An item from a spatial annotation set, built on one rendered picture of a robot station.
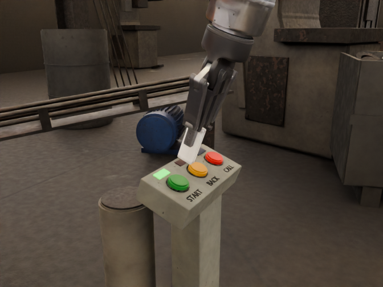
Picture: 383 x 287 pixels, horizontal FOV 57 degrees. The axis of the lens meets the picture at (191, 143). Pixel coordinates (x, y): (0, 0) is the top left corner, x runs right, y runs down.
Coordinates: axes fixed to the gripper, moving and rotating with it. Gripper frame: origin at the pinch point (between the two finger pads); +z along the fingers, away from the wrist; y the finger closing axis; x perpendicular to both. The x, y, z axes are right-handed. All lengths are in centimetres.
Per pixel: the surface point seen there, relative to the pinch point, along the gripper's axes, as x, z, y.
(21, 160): -154, 130, -89
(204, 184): 3.6, 9.0, -4.8
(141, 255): -2.7, 31.4, -1.1
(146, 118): -94, 76, -136
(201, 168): 0.9, 7.9, -7.3
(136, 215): -6.5, 22.0, -0.5
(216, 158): 0.8, 7.9, -14.3
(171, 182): -0.5, 8.2, 1.7
